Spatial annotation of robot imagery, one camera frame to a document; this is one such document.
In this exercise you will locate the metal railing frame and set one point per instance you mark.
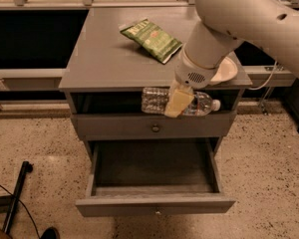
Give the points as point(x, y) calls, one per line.
point(36, 44)

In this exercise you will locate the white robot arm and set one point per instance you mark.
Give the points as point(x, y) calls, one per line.
point(222, 26)

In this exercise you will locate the white paper bowl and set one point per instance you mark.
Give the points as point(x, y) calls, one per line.
point(227, 71)

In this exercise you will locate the open grey middle drawer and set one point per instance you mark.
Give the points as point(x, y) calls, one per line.
point(153, 177)

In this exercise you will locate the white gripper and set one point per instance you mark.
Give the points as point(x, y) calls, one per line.
point(191, 72)

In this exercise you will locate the green chip bag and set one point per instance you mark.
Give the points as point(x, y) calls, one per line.
point(156, 41)

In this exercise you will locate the clear plastic water bottle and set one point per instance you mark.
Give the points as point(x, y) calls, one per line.
point(154, 101)

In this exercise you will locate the black shoe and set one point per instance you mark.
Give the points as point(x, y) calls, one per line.
point(50, 233)

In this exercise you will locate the grey wooden drawer cabinet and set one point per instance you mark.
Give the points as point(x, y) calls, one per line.
point(107, 72)

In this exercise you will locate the black metal stand leg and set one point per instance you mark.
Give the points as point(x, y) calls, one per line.
point(9, 202)

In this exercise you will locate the closed grey top drawer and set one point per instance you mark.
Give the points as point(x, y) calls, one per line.
point(143, 126)

